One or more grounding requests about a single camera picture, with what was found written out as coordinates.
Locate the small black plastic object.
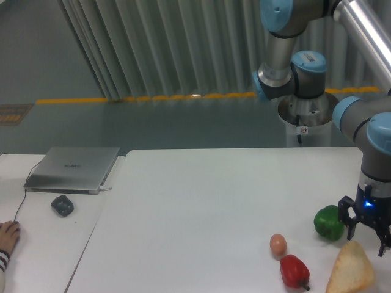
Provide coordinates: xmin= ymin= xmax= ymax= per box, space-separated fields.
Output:
xmin=51 ymin=195 xmax=74 ymax=217

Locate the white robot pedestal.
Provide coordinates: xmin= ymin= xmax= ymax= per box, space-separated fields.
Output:
xmin=277 ymin=92 xmax=338 ymax=147

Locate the black pedestal cable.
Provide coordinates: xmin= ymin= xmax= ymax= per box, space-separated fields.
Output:
xmin=294 ymin=114 xmax=303 ymax=145

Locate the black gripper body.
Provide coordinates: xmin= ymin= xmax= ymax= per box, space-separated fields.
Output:
xmin=338 ymin=185 xmax=390 ymax=230

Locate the brown egg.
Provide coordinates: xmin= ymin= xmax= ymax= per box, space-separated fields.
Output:
xmin=269 ymin=234 xmax=287 ymax=256

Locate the green bell pepper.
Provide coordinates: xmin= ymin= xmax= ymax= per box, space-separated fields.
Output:
xmin=313 ymin=205 xmax=345 ymax=242

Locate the thin dark cable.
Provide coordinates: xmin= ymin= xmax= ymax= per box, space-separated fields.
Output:
xmin=13 ymin=162 xmax=42 ymax=222

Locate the red bell pepper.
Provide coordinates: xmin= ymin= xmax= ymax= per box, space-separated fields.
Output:
xmin=280 ymin=254 xmax=310 ymax=291

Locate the person's hand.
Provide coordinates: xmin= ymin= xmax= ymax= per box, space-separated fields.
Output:
xmin=0 ymin=221 xmax=20 ymax=255

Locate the striped sleeve forearm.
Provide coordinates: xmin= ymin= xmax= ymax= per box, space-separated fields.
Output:
xmin=0 ymin=250 xmax=10 ymax=293

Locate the triangular bread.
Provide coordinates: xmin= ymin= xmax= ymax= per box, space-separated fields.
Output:
xmin=326 ymin=241 xmax=375 ymax=292

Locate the grey pleated curtain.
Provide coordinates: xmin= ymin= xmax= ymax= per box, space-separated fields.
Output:
xmin=56 ymin=0 xmax=379 ymax=100

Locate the silver closed laptop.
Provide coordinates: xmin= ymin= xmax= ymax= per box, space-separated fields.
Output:
xmin=24 ymin=146 xmax=120 ymax=194

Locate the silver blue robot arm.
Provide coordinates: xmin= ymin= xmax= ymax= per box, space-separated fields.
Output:
xmin=252 ymin=1 xmax=390 ymax=253

